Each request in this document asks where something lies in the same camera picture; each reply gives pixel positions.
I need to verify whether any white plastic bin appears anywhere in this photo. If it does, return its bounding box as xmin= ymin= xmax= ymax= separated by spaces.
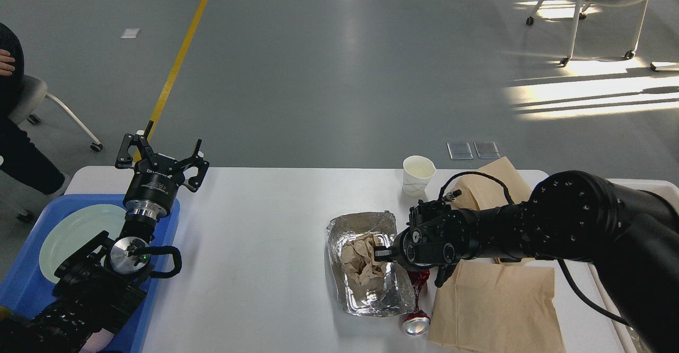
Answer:
xmin=589 ymin=178 xmax=678 ymax=352

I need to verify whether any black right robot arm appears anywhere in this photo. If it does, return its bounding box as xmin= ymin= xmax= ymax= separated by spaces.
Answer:
xmin=375 ymin=170 xmax=678 ymax=352

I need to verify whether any rear brown paper bag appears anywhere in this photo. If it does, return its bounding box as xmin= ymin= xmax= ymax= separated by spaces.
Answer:
xmin=448 ymin=157 xmax=533 ymax=210

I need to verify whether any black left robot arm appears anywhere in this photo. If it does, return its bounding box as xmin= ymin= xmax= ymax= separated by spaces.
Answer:
xmin=2 ymin=121 xmax=210 ymax=352

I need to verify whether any seated person in black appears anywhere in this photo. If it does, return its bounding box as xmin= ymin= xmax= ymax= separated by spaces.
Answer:
xmin=1 ymin=24 xmax=71 ymax=198

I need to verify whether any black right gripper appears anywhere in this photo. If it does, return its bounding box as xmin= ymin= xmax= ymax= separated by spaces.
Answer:
xmin=373 ymin=229 xmax=420 ymax=271

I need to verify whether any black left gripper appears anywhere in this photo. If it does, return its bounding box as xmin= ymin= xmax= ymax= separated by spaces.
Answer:
xmin=115 ymin=120 xmax=211 ymax=219

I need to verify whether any blue plastic tray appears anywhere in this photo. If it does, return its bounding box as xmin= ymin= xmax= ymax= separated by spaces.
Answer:
xmin=2 ymin=194 xmax=179 ymax=352

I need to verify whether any crumpled brown paper in tray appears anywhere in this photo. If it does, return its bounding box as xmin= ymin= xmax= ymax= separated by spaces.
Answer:
xmin=340 ymin=233 xmax=387 ymax=291

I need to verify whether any light green plate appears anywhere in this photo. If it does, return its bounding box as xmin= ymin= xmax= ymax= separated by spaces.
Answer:
xmin=39 ymin=204 xmax=126 ymax=284

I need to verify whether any brown paper bag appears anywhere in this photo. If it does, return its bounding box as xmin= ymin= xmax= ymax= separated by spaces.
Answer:
xmin=448 ymin=157 xmax=533 ymax=210
xmin=427 ymin=261 xmax=565 ymax=352

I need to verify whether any metal floor socket plate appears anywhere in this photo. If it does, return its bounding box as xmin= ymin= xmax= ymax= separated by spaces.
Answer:
xmin=447 ymin=142 xmax=501 ymax=160

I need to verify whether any aluminium foil tray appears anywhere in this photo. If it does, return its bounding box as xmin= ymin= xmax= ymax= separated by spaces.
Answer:
xmin=327 ymin=212 xmax=414 ymax=317

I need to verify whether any person's left hand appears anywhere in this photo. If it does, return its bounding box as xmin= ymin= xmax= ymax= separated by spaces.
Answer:
xmin=0 ymin=49 xmax=15 ymax=76

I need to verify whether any front brown paper bag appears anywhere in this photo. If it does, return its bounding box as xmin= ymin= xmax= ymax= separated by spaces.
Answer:
xmin=427 ymin=261 xmax=565 ymax=352

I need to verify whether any rear white paper cup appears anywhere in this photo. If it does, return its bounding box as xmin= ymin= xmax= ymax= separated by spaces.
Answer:
xmin=402 ymin=155 xmax=437 ymax=197

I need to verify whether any crushed red can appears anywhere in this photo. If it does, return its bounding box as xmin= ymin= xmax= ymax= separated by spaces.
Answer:
xmin=401 ymin=269 xmax=431 ymax=336

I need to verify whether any pink mug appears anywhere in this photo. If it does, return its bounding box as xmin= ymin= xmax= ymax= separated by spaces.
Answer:
xmin=79 ymin=329 xmax=115 ymax=353

